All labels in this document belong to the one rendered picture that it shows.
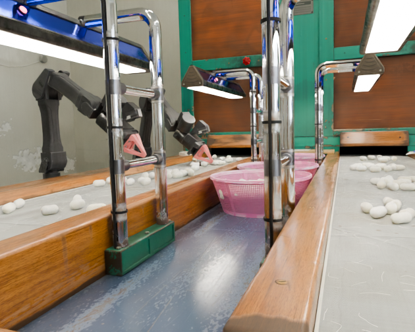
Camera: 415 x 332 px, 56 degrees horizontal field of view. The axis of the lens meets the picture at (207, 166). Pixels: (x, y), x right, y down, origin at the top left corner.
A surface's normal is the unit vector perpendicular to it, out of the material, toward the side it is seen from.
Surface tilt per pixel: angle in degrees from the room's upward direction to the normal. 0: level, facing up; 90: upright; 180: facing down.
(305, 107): 90
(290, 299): 0
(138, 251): 90
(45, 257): 90
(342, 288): 0
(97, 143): 90
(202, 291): 0
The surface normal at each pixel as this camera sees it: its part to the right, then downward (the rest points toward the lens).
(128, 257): 0.94, 0.00
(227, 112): -0.33, 0.09
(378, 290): -0.03, -1.00
